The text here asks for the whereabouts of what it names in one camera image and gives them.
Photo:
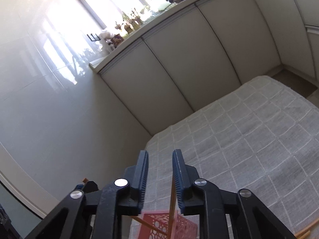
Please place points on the grey checked tablecloth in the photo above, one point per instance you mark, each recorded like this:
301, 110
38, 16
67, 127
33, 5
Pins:
263, 136

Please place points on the pink perforated utensil basket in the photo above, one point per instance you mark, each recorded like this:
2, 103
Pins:
181, 226

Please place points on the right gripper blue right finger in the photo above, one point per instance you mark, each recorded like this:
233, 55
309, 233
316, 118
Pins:
184, 177

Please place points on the wooden chopstick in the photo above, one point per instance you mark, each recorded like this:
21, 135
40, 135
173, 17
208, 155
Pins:
171, 208
308, 227
143, 222
305, 235

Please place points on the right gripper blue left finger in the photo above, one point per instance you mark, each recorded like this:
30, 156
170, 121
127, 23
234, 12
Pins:
137, 178

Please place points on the white kitchen cabinets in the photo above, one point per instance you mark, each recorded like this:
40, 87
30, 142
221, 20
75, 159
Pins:
201, 50

